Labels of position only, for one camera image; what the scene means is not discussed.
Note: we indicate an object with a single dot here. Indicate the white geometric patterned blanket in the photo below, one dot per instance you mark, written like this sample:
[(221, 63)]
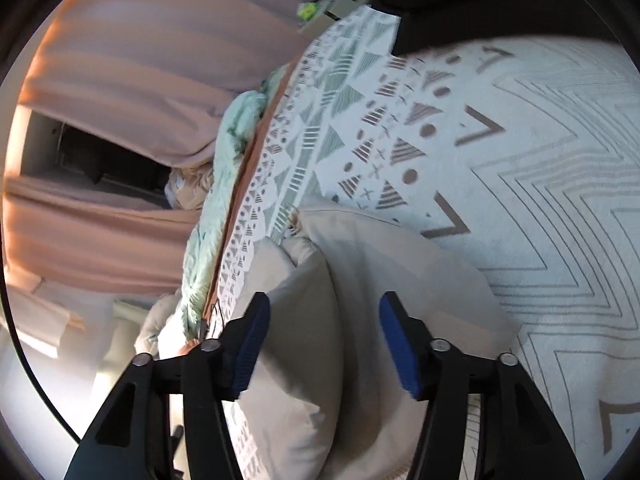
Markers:
[(500, 160)]

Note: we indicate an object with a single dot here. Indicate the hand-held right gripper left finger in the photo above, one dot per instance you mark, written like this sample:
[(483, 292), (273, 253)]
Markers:
[(247, 340)]

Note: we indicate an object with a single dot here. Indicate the beige printed cloth pile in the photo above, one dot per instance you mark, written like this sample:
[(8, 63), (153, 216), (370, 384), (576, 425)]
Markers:
[(187, 187)]

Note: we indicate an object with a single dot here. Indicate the brown bed sheet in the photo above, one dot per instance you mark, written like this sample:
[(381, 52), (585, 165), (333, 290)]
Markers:
[(223, 250)]

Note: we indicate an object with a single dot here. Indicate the large beige shirt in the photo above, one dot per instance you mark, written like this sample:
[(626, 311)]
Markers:
[(350, 260)]

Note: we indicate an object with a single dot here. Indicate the light green duvet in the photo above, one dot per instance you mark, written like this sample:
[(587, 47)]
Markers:
[(235, 120)]

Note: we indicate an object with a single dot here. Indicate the pink curtain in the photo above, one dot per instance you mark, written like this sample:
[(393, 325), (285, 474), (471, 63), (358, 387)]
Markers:
[(100, 245), (150, 60)]

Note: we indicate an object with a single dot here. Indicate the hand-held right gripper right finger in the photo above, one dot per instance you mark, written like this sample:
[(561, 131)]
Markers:
[(400, 345)]

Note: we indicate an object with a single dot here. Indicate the yellow-green small item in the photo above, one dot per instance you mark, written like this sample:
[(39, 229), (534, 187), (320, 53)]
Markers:
[(307, 10)]

